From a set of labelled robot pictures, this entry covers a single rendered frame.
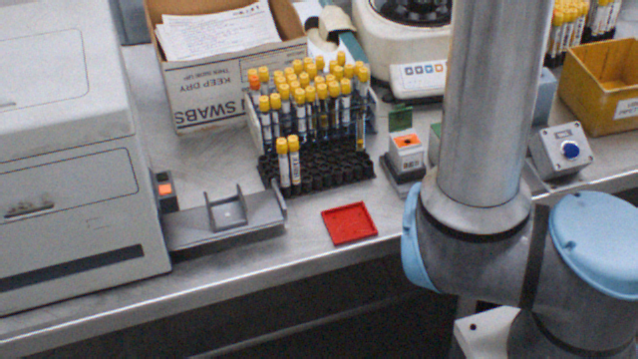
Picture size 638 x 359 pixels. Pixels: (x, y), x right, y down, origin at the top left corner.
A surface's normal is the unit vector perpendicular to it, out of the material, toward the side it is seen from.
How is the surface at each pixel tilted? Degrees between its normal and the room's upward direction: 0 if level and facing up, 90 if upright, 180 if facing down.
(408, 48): 90
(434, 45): 90
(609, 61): 90
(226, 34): 1
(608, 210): 7
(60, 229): 90
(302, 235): 0
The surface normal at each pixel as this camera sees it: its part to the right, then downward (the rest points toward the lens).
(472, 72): -0.62, 0.49
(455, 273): -0.32, 0.56
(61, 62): 0.00, -0.74
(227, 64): 0.31, 0.68
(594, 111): -0.96, 0.18
